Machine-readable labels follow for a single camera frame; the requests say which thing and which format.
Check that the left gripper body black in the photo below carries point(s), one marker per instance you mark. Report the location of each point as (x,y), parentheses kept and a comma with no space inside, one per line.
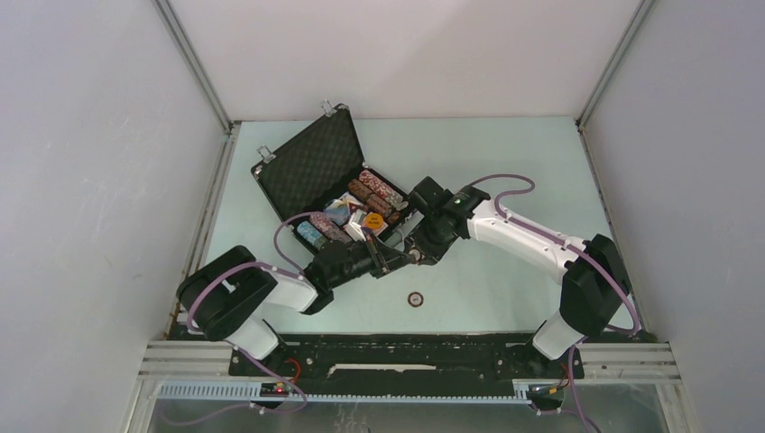
(359,262)

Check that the orange big blind button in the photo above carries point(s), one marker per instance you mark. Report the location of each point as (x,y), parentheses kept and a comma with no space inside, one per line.
(374,222)

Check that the black aluminium poker case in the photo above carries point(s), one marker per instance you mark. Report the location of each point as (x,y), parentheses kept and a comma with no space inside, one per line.
(315,166)

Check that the brown chip stack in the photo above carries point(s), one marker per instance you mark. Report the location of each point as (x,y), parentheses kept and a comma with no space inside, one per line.
(375,202)

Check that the light blue chip stack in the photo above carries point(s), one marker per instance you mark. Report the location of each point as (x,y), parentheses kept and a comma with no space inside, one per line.
(311,235)

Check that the blue playing card deck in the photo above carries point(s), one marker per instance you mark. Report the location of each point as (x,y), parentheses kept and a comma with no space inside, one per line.
(339,210)

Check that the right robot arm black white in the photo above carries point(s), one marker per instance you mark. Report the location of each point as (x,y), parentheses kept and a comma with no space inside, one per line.
(591,273)

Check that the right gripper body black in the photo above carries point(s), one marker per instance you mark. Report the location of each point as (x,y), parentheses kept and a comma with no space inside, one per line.
(430,240)

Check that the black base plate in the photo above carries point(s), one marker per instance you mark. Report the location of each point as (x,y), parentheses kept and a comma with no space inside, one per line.
(412,365)

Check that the red white chip stack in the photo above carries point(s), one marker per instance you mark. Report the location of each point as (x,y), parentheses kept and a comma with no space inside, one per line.
(383,190)

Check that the aluminium frame rail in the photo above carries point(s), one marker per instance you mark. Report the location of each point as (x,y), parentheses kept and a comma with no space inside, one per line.
(629,363)
(185,360)

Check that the purple blue chip stack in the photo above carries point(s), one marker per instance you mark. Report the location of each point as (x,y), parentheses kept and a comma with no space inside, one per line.
(328,228)

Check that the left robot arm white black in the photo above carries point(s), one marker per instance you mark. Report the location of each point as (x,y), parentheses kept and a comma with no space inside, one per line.
(221,299)

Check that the right aluminium frame rail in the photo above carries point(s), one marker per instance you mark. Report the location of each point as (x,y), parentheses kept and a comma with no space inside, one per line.
(629,363)

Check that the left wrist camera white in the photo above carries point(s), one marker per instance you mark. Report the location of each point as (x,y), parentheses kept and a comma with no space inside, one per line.
(356,228)

